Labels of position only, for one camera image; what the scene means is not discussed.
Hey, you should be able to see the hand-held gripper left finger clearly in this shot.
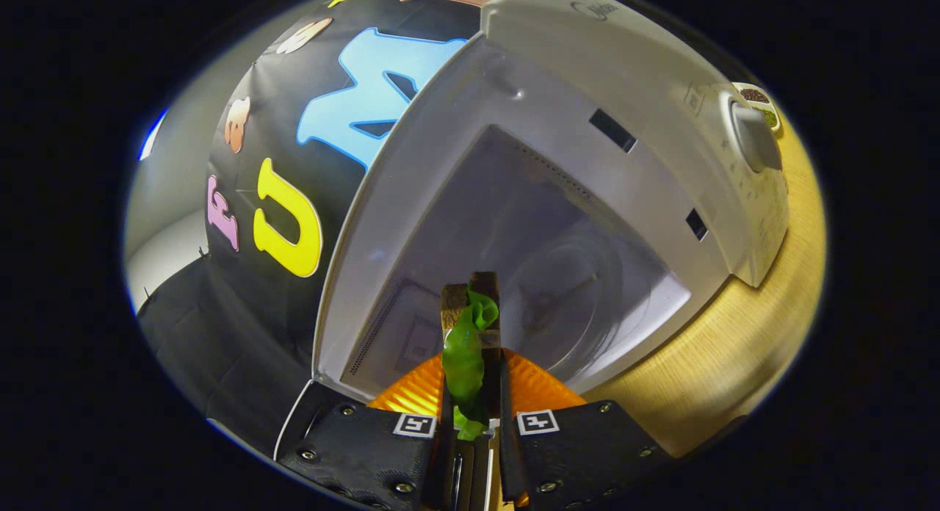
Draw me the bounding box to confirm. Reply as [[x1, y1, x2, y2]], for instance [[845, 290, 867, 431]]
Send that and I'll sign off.
[[275, 349, 452, 508]]

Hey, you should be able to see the brown bread lettuce sandwich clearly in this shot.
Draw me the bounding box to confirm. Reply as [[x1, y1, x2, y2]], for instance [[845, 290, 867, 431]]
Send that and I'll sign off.
[[441, 271, 504, 442]]

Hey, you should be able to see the white divided dish of beans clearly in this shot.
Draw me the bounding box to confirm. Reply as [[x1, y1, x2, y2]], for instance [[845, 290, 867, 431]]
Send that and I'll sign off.
[[732, 81, 783, 134]]

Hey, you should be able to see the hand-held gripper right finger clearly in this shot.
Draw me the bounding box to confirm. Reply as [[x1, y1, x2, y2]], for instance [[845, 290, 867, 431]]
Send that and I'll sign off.
[[492, 347, 673, 508]]

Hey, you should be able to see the white microwave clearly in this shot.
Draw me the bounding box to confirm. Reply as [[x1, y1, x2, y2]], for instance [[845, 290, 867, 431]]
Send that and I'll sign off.
[[312, 0, 790, 394]]

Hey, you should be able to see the black backdrop cloth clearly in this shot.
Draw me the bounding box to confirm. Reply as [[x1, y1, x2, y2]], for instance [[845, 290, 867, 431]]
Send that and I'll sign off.
[[136, 0, 507, 453]]

